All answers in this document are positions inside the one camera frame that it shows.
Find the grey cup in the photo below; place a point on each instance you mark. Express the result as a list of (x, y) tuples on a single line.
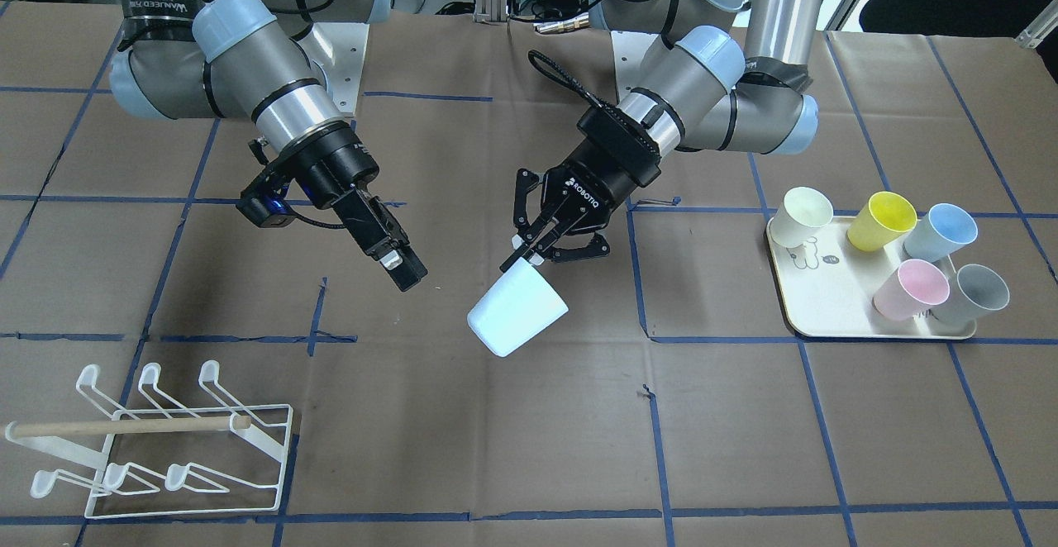
[(975, 291)]

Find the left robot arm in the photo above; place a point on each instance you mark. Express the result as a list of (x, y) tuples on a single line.
[(720, 75)]

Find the light blue cup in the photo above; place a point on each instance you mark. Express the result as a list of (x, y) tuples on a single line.
[(518, 306), (944, 229)]

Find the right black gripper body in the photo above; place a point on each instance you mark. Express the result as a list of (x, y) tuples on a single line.
[(333, 166)]

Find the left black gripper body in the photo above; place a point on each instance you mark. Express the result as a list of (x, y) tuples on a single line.
[(592, 181)]

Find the pale green cup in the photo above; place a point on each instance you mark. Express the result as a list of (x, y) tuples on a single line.
[(802, 213)]

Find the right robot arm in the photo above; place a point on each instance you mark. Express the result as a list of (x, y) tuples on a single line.
[(245, 59)]

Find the pink cup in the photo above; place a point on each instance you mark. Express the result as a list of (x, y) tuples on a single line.
[(914, 287)]

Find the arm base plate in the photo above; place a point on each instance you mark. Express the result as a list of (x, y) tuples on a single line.
[(340, 49), (628, 50)]

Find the white wire cup rack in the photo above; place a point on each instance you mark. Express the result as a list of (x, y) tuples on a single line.
[(165, 458)]

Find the cream plastic tray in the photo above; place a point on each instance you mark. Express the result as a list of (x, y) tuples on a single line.
[(826, 288)]

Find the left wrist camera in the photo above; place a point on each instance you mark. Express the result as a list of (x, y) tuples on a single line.
[(622, 138)]

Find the yellow cup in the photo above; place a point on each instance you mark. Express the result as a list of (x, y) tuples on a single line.
[(883, 219)]

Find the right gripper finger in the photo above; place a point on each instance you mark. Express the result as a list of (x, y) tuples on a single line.
[(400, 262), (383, 227)]

